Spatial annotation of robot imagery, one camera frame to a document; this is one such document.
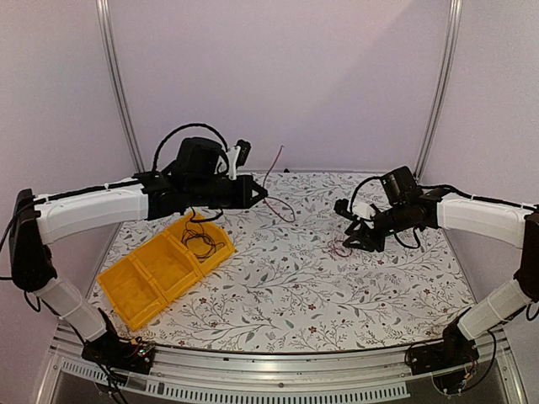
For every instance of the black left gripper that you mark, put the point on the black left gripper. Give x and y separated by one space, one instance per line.
242 200

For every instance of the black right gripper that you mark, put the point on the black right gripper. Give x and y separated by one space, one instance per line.
370 242

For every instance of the left arm base electronics board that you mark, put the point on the left arm base electronics board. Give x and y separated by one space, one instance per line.
109 350

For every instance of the right arm base electronics board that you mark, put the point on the right arm base electronics board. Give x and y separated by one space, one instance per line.
454 366

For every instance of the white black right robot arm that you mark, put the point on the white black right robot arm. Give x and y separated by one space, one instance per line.
416 207

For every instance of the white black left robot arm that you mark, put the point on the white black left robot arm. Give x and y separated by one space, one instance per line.
203 174

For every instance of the floral patterned table mat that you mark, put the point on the floral patterned table mat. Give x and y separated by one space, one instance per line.
291 286

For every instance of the yellow divided plastic bin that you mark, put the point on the yellow divided plastic bin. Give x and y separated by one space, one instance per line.
150 278

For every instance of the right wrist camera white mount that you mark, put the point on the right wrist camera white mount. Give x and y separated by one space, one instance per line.
355 212

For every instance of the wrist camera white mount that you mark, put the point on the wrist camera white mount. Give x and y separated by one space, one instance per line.
355 212
236 157

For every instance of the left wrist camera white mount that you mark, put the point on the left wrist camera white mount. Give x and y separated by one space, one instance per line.
236 157

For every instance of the aluminium front frame rail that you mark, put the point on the aluminium front frame rail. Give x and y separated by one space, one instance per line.
185 375

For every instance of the aluminium right corner post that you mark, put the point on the aluminium right corner post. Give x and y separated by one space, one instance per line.
444 76

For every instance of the aluminium corner post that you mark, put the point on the aluminium corner post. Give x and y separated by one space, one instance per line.
118 88
444 76

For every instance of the aluminium left corner post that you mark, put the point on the aluminium left corner post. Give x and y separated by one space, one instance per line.
118 88

